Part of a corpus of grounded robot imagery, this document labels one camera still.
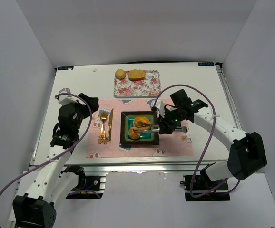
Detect steel serving tongs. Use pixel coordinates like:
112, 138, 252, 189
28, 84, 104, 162
133, 121, 188, 133

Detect orange ring doughnut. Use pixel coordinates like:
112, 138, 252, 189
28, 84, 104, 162
133, 116, 151, 130

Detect small golden bun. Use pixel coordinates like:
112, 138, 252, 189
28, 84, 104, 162
128, 127, 141, 140

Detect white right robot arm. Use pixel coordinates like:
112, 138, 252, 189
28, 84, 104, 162
152, 89, 267, 188

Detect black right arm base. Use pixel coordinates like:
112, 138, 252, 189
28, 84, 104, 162
179, 175, 230, 202

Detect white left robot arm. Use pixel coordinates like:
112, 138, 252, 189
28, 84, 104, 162
12, 93, 99, 228

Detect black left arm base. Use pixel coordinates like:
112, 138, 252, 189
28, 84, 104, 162
54, 165, 106, 200

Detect seeded bread slice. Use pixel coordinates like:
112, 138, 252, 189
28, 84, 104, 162
128, 69, 146, 81

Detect floral serving tray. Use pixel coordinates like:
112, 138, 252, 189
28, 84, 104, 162
114, 70, 161, 98

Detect pink bunny placemat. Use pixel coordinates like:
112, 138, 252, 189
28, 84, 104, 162
86, 99, 194, 158

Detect gold fork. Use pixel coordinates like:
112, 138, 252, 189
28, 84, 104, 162
98, 112, 108, 144

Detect gold knife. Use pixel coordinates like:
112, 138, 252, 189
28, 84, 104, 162
108, 108, 114, 143

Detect teal square plate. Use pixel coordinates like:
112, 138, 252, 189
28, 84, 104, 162
120, 111, 159, 146

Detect left corner label sticker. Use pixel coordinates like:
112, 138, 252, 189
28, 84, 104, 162
57, 66, 74, 71

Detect corner label sticker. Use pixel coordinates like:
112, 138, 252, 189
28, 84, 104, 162
198, 62, 215, 67
57, 66, 74, 71

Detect round pale bun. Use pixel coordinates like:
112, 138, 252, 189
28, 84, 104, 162
115, 69, 126, 80

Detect right corner label sticker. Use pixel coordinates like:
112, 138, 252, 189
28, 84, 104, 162
198, 62, 215, 67

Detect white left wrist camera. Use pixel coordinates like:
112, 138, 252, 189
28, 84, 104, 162
55, 88, 77, 106

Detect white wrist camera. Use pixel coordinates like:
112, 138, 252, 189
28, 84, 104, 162
150, 100, 165, 117
55, 88, 77, 106

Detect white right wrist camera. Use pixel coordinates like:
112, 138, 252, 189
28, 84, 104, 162
150, 100, 165, 117

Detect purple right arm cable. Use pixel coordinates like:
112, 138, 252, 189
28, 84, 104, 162
151, 84, 243, 198

